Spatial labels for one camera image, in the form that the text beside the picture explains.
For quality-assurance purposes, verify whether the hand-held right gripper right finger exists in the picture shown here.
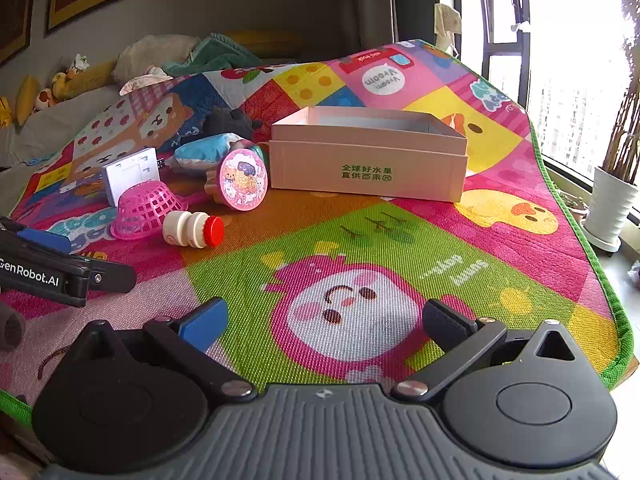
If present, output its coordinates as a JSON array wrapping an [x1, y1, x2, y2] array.
[[392, 299, 581, 404]]

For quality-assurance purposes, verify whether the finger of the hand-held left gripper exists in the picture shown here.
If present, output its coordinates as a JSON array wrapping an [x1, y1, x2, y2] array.
[[0, 216, 72, 255], [89, 258, 137, 295]]

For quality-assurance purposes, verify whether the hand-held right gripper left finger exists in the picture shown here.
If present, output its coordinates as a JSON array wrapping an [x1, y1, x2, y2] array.
[[75, 297, 258, 404]]

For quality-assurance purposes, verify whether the pink plastic basket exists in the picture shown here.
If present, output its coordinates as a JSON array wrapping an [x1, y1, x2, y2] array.
[[110, 180, 190, 241]]

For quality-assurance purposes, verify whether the white bottle with red cap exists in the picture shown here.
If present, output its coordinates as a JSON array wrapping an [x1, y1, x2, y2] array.
[[162, 210, 226, 249]]

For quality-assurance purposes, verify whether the white notepad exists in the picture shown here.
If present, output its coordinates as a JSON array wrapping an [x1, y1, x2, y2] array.
[[101, 147, 162, 207]]

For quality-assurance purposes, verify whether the red gold round toy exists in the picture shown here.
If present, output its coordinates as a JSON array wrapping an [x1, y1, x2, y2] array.
[[205, 141, 271, 212]]

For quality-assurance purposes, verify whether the blue tissue packet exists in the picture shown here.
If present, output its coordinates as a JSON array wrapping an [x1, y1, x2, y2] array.
[[174, 131, 261, 177]]

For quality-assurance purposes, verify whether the pink cardboard box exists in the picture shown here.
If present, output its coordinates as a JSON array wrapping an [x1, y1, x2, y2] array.
[[269, 106, 469, 204]]

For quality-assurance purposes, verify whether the black plush toy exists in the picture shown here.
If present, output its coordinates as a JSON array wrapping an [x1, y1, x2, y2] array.
[[202, 107, 263, 143]]

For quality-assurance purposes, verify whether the person's left hand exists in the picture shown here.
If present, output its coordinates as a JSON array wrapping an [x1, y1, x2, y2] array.
[[0, 302, 27, 352]]

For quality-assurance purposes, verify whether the colourful cartoon play mat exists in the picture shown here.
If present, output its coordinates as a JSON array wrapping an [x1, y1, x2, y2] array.
[[0, 39, 637, 428]]

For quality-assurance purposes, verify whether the small pink plant pot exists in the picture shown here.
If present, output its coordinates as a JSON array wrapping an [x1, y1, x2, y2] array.
[[560, 192, 591, 223]]

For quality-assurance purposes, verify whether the pink and white cloth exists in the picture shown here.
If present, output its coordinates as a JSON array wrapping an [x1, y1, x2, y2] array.
[[120, 66, 173, 96]]

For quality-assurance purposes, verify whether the white plant pot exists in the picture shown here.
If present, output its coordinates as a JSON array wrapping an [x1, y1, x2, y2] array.
[[584, 166, 638, 252]]

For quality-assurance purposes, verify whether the beige pillow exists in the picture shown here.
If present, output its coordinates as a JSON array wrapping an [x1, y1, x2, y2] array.
[[112, 35, 201, 83]]

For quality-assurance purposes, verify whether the green towel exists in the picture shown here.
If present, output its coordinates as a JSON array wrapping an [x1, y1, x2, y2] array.
[[162, 33, 261, 77]]

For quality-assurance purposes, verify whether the tall potted plant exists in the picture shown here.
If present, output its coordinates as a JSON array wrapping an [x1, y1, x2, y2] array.
[[600, 0, 640, 181]]

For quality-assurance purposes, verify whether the yellow cushion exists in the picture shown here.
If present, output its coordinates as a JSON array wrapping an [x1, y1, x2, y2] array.
[[225, 30, 306, 58]]

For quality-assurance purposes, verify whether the hanging beige cloth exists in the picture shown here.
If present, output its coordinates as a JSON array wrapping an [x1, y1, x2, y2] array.
[[434, 2, 463, 56]]

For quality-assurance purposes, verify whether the dark grey curtain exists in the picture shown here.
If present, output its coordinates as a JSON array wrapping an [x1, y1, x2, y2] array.
[[360, 0, 436, 46]]

